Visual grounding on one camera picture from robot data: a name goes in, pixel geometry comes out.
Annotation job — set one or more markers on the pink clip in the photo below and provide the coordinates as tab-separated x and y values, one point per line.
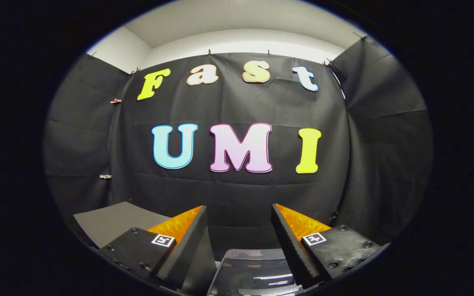
115	101

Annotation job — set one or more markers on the grey flat board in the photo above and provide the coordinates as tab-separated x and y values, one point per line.
113	222

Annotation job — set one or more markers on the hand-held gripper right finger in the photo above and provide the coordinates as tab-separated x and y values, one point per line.
290	246

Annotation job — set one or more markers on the silver clip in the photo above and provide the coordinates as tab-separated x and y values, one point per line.
105	176

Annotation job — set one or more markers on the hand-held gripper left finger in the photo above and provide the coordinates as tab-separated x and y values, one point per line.
187	246

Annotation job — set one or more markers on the black washing machine lid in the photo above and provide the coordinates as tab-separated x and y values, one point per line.
249	267

